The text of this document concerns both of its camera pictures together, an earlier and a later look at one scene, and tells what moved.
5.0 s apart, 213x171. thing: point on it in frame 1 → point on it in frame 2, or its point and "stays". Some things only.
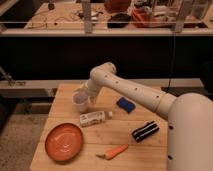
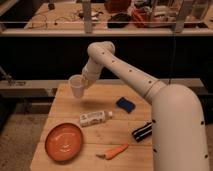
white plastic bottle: (94, 117) stays
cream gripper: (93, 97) → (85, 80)
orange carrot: (113, 152) stays
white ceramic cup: (81, 99) → (76, 82)
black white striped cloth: (143, 132) stays
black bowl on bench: (118, 20) stays
